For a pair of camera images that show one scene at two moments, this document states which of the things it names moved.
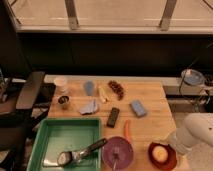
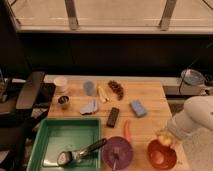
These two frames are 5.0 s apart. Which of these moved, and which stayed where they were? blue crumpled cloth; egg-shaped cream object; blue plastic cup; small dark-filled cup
Moved: egg-shaped cream object
Stayed: blue plastic cup; small dark-filled cup; blue crumpled cloth
